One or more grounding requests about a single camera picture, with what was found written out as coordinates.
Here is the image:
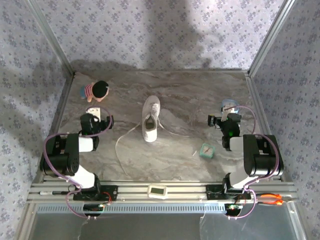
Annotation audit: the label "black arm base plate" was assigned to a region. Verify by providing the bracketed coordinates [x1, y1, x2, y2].
[73, 185, 119, 202]
[206, 184, 252, 201]

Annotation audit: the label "grey metal panel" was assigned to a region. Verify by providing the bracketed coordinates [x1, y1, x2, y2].
[29, 212, 305, 240]

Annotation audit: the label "grey slotted cable duct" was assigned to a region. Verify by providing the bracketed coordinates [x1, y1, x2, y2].
[36, 202, 227, 215]

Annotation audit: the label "aluminium side rail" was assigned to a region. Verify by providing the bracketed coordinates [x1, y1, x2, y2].
[246, 72, 286, 182]
[31, 72, 77, 187]

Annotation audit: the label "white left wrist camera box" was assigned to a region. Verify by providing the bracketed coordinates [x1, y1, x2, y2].
[86, 106, 102, 120]

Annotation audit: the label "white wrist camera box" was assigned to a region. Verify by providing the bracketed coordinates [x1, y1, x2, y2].
[221, 106, 236, 121]
[86, 106, 102, 120]

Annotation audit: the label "small circuit board with LEDs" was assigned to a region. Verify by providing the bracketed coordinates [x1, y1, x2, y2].
[83, 203, 105, 213]
[224, 203, 244, 213]

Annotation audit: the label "doll with black hair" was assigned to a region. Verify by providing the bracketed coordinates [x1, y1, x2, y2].
[79, 80, 111, 103]

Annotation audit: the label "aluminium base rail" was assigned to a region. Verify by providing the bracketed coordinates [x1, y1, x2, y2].
[26, 181, 298, 204]

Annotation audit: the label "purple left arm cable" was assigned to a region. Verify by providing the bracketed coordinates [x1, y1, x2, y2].
[43, 107, 114, 221]

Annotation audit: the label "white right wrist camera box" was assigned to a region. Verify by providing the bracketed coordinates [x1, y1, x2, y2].
[221, 106, 236, 121]

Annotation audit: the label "small teal square clock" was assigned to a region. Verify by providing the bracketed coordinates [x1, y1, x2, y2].
[199, 143, 216, 159]

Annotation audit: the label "aluminium frame post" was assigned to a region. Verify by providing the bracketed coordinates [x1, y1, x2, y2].
[24, 0, 77, 78]
[247, 0, 297, 77]

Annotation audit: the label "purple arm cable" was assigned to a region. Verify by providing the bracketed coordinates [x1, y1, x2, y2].
[228, 105, 285, 221]
[43, 107, 114, 221]

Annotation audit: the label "light blue plastic box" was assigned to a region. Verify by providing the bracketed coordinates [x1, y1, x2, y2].
[221, 98, 240, 113]

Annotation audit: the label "white shoelace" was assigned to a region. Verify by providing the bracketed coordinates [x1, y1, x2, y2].
[114, 103, 192, 177]

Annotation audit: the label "orange handled pliers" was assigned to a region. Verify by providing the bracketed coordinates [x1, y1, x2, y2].
[255, 193, 298, 207]

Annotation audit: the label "white digital timer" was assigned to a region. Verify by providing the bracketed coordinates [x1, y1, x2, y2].
[146, 184, 168, 200]

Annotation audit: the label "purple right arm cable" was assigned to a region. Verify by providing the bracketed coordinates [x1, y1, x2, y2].
[228, 105, 285, 221]

